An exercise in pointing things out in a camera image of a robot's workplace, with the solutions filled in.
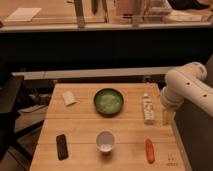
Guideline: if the green ceramic bowl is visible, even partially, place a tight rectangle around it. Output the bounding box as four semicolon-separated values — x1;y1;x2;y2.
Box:
93;88;124;117

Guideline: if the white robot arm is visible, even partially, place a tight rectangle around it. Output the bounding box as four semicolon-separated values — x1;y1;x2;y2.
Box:
160;62;213;125

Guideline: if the white tube bottle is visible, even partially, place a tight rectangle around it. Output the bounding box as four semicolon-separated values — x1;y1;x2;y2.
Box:
143;93;155;125

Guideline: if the orange carrot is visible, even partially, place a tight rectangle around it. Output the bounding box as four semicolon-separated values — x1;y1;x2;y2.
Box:
145;138;155;164

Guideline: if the white cup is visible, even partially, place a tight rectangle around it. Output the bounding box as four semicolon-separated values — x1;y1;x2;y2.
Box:
96;131;115;154

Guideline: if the white folded cloth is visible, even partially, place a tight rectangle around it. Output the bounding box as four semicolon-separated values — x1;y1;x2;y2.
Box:
62;91;76;106

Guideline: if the black remote control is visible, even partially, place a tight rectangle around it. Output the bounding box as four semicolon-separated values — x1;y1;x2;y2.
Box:
56;134;68;160

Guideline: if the black chair at left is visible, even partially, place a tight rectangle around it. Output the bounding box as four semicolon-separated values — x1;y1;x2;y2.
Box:
0;76;24;161

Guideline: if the white paper sheet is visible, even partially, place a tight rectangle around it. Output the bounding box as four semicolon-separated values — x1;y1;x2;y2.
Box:
5;8;41;22

